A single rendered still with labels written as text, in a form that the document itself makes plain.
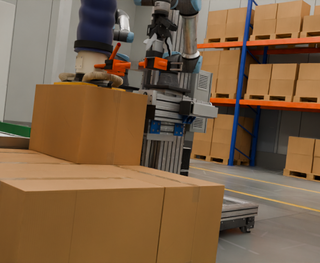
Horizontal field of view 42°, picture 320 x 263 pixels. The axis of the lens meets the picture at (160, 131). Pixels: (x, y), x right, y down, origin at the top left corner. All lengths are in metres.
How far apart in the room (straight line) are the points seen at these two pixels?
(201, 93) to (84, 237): 1.93
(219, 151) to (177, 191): 8.80
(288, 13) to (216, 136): 3.34
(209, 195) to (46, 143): 1.02
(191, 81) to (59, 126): 1.20
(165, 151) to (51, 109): 0.94
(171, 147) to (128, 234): 1.51
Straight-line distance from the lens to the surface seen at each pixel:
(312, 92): 9.48
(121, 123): 2.26
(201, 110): 2.75
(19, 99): 12.65
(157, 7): 2.05
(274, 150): 11.14
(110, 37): 2.47
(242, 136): 10.73
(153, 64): 1.98
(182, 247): 1.84
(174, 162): 3.08
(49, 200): 1.37
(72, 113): 2.22
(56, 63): 6.09
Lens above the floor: 0.79
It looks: 1 degrees down
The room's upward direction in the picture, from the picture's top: 7 degrees clockwise
